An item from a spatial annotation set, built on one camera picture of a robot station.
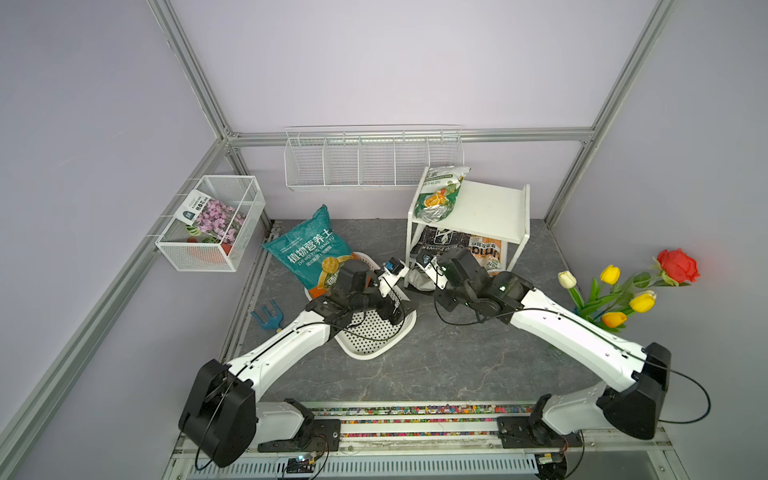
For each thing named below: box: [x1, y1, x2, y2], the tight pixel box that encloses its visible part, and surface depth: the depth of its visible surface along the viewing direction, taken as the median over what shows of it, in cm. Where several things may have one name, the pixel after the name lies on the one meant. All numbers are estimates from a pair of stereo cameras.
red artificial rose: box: [657, 248, 700, 287], surface depth 64 cm
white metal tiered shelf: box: [404, 166, 531, 287], surface depth 76 cm
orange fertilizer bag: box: [468, 235, 502, 277], surface depth 86 cm
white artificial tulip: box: [557, 270, 581, 295], surface depth 71 cm
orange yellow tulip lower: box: [602, 312, 628, 328], surface depth 62 cm
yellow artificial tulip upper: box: [600, 264, 621, 285], surface depth 71 cm
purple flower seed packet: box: [173, 190, 246, 244], surface depth 75 cm
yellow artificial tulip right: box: [629, 291, 657, 313], surface depth 65 cm
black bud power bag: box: [410, 225, 471, 255], surface depth 91 cm
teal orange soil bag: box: [262, 204, 356, 298], surface depth 91 cm
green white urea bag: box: [414, 166, 471, 223], surface depth 77 cm
